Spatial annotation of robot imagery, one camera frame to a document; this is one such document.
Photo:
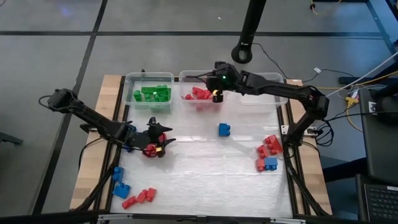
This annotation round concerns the grey furniture foot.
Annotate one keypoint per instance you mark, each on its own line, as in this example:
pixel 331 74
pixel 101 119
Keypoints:
pixel 9 138

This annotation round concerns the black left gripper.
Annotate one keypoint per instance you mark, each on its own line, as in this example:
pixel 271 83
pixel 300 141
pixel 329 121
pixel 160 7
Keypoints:
pixel 140 140

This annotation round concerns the clear plastic bin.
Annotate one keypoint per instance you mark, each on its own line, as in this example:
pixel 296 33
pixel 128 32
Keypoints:
pixel 129 79
pixel 186 81
pixel 258 100

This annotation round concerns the white paper tag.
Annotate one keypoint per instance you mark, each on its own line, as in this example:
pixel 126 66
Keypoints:
pixel 317 70

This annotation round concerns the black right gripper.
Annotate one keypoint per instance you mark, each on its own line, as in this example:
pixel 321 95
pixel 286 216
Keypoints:
pixel 211 84

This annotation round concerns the white translucent table mat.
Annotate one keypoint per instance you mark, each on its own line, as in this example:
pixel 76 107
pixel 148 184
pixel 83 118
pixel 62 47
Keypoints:
pixel 202 186

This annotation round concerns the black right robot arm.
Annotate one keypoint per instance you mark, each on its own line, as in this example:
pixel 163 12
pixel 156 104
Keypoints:
pixel 280 88

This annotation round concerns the black camera stand pole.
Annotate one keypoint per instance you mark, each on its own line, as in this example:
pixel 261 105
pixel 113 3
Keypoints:
pixel 248 31

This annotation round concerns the red plastic building block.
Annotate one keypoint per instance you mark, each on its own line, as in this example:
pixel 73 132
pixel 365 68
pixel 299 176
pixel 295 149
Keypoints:
pixel 150 151
pixel 260 165
pixel 141 196
pixel 263 152
pixel 202 95
pixel 189 97
pixel 208 95
pixel 151 194
pixel 129 203
pixel 197 90
pixel 162 138

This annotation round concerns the black monitor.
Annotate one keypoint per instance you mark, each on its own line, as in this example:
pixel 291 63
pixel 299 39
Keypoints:
pixel 382 149

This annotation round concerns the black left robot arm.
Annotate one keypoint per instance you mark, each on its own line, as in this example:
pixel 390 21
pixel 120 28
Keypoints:
pixel 93 119

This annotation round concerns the dark metal beam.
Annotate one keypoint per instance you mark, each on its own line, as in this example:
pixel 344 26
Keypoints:
pixel 377 18

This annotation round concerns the black laptop keyboard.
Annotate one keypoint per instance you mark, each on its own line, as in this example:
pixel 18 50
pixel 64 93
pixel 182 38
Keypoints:
pixel 382 202

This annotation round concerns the large red building block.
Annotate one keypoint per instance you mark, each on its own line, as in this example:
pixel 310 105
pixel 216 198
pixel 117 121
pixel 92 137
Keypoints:
pixel 273 144

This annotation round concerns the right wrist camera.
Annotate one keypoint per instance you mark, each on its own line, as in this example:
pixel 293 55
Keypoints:
pixel 224 79

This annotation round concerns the yellow power plug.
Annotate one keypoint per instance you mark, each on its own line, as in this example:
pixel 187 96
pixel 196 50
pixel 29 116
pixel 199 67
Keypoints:
pixel 351 101

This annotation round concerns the green plastic building block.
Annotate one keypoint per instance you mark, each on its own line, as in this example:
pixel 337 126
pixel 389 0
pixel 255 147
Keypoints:
pixel 148 97
pixel 161 88
pixel 137 95
pixel 168 95
pixel 158 98
pixel 148 90

